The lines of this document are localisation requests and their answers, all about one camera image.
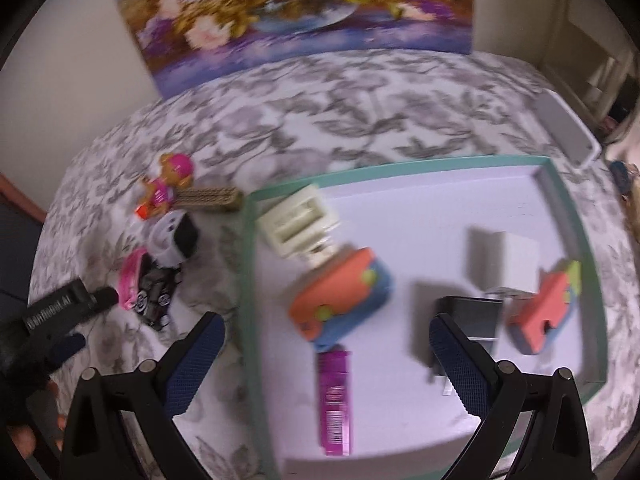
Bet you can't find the person's left hand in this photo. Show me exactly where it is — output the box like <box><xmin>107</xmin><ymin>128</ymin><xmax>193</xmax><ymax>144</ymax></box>
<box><xmin>0</xmin><ymin>360</ymin><xmax>68</xmax><ymax>462</ymax></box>

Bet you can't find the coral and blue block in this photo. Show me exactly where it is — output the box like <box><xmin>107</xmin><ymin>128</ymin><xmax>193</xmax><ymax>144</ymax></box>
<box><xmin>288</xmin><ymin>246</ymin><xmax>396</xmax><ymax>354</ymax></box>

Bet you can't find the black charger plug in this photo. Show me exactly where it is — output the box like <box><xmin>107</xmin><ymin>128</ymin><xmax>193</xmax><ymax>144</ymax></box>
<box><xmin>410</xmin><ymin>282</ymin><xmax>505</xmax><ymax>396</ymax></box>

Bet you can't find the white rectangular box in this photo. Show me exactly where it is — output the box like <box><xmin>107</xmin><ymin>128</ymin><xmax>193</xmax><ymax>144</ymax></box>
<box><xmin>532</xmin><ymin>89</ymin><xmax>602</xmax><ymax>170</ymax></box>

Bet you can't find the white wooden rack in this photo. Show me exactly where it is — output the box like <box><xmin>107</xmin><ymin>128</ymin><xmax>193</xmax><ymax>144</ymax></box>
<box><xmin>537</xmin><ymin>0</ymin><xmax>640</xmax><ymax>126</ymax></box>

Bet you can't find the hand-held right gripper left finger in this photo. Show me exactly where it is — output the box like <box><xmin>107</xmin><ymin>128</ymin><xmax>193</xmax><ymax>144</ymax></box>
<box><xmin>60</xmin><ymin>311</ymin><xmax>226</xmax><ymax>480</ymax></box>

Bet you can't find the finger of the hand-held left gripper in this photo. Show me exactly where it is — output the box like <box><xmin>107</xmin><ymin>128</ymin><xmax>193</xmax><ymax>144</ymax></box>
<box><xmin>47</xmin><ymin>332</ymin><xmax>87</xmax><ymax>376</ymax></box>
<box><xmin>89</xmin><ymin>286</ymin><xmax>121</xmax><ymax>312</ymax></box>

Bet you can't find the purple lighter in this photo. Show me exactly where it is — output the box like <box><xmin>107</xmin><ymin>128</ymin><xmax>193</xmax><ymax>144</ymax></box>
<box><xmin>316</xmin><ymin>349</ymin><xmax>353</xmax><ymax>457</ymax></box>

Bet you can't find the coral blue green block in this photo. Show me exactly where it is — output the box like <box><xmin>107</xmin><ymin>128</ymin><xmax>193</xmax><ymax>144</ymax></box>
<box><xmin>506</xmin><ymin>259</ymin><xmax>583</xmax><ymax>357</ymax></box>

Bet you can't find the teal rimmed white tray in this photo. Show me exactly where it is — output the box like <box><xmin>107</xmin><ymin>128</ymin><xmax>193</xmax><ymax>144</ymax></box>
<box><xmin>235</xmin><ymin>155</ymin><xmax>610</xmax><ymax>478</ymax></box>

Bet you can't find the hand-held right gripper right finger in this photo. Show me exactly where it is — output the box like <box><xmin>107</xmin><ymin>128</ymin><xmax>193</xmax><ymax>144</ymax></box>
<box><xmin>428</xmin><ymin>313</ymin><xmax>593</xmax><ymax>480</ymax></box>

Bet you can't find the pink watch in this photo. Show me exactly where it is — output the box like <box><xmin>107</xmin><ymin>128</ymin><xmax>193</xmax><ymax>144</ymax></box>
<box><xmin>117</xmin><ymin>247</ymin><xmax>151</xmax><ymax>313</ymax></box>

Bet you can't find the white wrist band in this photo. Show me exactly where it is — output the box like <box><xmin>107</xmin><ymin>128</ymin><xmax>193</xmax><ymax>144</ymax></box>
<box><xmin>150</xmin><ymin>211</ymin><xmax>201</xmax><ymax>267</ymax></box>

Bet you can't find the pink dog toy figure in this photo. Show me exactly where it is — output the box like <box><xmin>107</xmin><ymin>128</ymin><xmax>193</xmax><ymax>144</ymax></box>
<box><xmin>135</xmin><ymin>152</ymin><xmax>195</xmax><ymax>222</ymax></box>

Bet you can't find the patterned metal hair clip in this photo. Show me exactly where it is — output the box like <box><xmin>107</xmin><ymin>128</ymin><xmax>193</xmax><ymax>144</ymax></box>
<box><xmin>172</xmin><ymin>186</ymin><xmax>246</xmax><ymax>213</ymax></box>

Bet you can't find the flower painting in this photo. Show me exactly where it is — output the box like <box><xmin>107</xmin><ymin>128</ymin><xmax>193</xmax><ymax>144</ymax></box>
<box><xmin>102</xmin><ymin>0</ymin><xmax>475</xmax><ymax>100</ymax></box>

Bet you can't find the black toy car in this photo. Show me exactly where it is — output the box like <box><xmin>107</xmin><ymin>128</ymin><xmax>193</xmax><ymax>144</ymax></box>
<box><xmin>135</xmin><ymin>265</ymin><xmax>181</xmax><ymax>332</ymax></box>

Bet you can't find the white charger plug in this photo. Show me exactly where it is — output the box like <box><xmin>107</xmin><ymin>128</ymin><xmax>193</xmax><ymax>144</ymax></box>
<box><xmin>467</xmin><ymin>227</ymin><xmax>543</xmax><ymax>301</ymax></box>

